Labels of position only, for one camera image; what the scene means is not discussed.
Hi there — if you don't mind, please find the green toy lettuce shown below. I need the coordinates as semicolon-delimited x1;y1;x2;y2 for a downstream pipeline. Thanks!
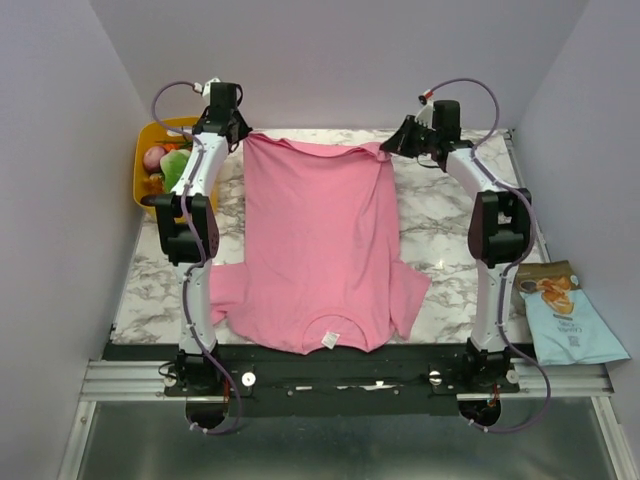
160;149;191;193

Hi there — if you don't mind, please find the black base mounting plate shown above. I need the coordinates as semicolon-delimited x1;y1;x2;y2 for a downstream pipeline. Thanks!
99;344;518;418

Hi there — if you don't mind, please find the aluminium frame rail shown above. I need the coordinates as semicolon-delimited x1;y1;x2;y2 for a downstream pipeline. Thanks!
80;361;614;403

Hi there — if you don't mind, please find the blue snack bag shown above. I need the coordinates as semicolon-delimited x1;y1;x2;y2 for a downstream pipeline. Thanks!
514;261;630;366

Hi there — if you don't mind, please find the purple toy onion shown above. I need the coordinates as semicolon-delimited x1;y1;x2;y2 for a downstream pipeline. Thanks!
142;145;166;174

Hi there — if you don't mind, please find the pink t-shirt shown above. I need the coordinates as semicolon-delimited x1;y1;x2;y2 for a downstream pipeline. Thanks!
210;134;430;354

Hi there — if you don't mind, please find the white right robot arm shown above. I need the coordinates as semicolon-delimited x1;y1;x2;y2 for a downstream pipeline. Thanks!
381;94;532;392

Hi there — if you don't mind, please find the yellow plastic basket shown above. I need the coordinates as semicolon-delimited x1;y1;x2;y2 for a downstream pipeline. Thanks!
133;122;191;218

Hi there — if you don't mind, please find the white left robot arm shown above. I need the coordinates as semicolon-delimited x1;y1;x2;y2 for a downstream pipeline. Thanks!
144;78;251;395

